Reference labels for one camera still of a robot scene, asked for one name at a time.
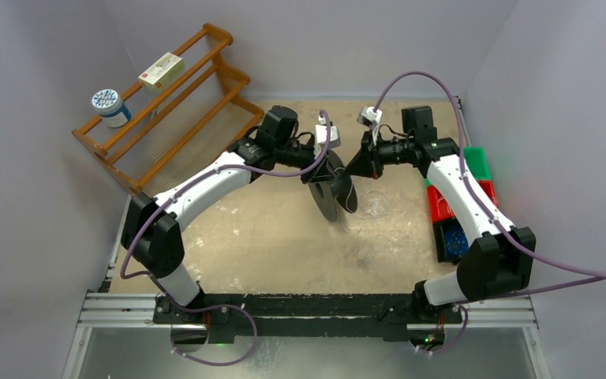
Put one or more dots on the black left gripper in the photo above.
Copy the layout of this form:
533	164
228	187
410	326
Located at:
319	170

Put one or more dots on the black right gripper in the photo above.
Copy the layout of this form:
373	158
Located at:
368	159

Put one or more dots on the black perforated cable spool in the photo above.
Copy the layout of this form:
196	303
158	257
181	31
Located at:
332	189

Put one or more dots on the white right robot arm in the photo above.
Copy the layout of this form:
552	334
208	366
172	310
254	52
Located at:
493	266

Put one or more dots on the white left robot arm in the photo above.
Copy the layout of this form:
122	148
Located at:
153	226

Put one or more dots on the red plastic bin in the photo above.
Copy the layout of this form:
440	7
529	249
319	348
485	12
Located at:
439	208

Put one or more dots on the black plastic bin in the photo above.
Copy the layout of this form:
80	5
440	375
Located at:
450	240

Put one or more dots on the green plastic bin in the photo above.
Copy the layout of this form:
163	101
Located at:
477	163

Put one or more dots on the orange wooden rack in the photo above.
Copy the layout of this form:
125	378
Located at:
175	132

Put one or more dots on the green white cardboard box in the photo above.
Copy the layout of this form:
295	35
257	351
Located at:
157	77

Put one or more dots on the blue white round jar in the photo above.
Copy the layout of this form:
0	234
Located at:
111	108

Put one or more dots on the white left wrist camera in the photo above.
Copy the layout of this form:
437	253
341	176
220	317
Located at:
326	136

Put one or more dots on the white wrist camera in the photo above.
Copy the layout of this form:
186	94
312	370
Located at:
326	136
371	117

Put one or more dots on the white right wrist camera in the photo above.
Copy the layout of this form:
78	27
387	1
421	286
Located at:
371	117

